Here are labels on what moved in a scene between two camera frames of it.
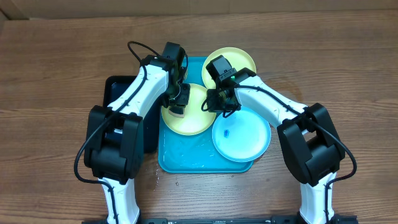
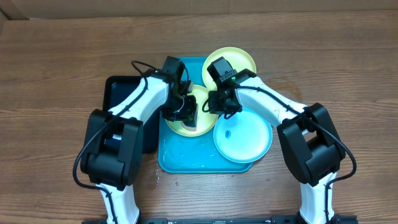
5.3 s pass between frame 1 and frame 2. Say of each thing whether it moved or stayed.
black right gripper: stayed
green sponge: moved
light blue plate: stayed
